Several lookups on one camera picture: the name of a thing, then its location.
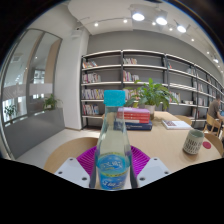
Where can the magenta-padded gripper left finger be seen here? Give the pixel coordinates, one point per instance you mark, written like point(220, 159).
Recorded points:
point(71, 170)

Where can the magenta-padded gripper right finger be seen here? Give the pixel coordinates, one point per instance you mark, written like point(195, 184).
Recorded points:
point(151, 170)

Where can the clear bottle with blue cap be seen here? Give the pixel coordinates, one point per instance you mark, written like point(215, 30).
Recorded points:
point(113, 143)

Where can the dark blue book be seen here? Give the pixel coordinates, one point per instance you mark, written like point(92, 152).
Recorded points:
point(140, 126)

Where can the grey-green mug with oval pattern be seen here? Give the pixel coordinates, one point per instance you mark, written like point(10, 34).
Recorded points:
point(193, 141)

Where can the red book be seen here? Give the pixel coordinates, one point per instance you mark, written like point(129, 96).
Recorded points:
point(136, 116)
point(137, 121)

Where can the flat round red coaster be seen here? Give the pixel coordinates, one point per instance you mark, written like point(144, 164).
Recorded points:
point(207, 145)

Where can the pink book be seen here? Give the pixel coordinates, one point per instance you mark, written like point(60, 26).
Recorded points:
point(135, 110)

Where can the small potted plant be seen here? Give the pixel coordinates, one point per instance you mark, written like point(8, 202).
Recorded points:
point(51, 101)
point(10, 111)

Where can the potted green leafy plant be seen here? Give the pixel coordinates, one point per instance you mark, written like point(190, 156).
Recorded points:
point(153, 93)

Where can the person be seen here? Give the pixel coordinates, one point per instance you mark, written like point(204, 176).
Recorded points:
point(213, 108)

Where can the grey shelf unit with books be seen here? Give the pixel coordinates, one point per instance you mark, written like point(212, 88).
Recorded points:
point(100, 78)

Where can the group of round ceiling lights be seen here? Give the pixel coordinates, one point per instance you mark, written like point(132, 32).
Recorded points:
point(161, 20)

